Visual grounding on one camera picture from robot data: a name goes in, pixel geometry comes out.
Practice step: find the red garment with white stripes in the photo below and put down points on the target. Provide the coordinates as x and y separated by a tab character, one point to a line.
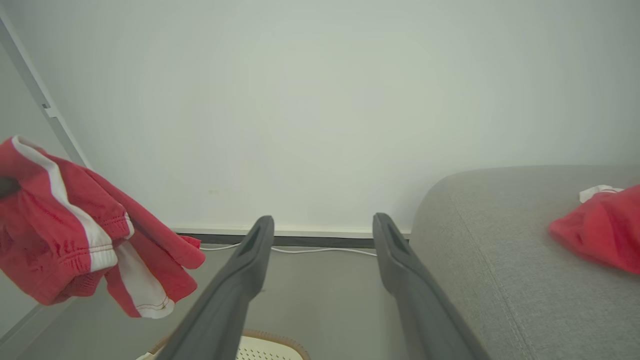
65	235

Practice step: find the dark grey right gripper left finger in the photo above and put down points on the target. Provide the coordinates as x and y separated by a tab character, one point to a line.
225	300

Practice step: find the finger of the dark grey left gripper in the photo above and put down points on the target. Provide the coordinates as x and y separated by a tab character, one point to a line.
7	186

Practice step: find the grey wall corner profile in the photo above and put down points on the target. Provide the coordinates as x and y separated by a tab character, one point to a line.
35	90

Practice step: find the red garment with white trim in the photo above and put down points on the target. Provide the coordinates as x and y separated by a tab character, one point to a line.
605	230

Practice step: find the cream perforated laundry basket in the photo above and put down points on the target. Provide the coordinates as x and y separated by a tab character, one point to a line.
270	350

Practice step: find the black baseboard strip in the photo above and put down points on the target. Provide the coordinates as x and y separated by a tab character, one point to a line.
310	241

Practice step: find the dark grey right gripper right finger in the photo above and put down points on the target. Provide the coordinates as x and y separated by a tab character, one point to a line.
420	300

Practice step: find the grey side wall skirting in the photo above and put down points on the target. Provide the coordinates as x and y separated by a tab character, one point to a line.
25	322

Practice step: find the grey fabric sofa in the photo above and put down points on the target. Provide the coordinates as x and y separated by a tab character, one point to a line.
510	280

